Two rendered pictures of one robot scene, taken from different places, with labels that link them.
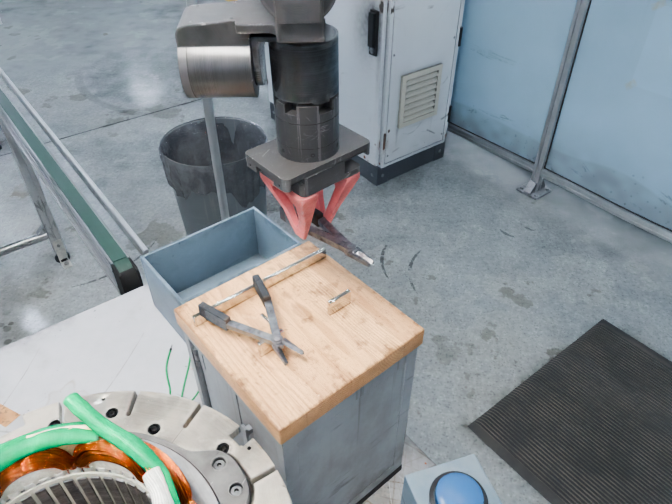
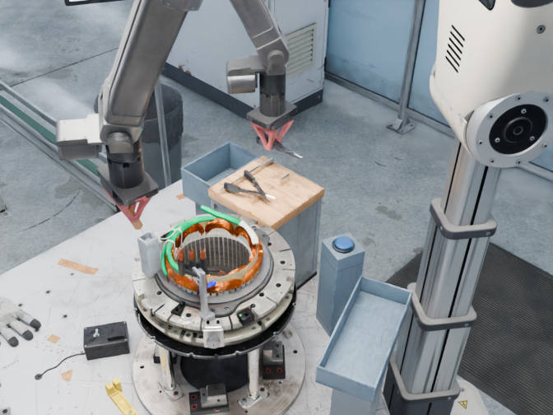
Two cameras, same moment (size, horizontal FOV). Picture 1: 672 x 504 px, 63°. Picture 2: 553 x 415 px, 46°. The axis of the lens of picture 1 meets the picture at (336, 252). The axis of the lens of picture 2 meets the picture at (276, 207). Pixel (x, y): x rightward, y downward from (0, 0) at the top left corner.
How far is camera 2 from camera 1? 0.96 m
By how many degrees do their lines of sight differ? 7
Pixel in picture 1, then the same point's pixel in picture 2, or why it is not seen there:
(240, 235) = (223, 156)
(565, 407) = not seen: hidden behind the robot
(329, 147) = (282, 109)
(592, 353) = not seen: hidden behind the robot
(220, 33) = (244, 71)
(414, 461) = not seen: hidden behind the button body
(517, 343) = (391, 246)
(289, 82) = (268, 86)
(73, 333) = (110, 228)
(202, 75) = (236, 86)
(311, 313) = (272, 185)
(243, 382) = (250, 212)
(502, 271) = (377, 193)
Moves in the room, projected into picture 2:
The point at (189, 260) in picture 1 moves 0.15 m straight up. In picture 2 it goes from (200, 170) to (197, 118)
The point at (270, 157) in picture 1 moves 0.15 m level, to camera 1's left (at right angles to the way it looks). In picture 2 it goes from (257, 115) to (189, 119)
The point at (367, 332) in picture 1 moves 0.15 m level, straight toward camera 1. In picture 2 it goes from (299, 191) to (304, 233)
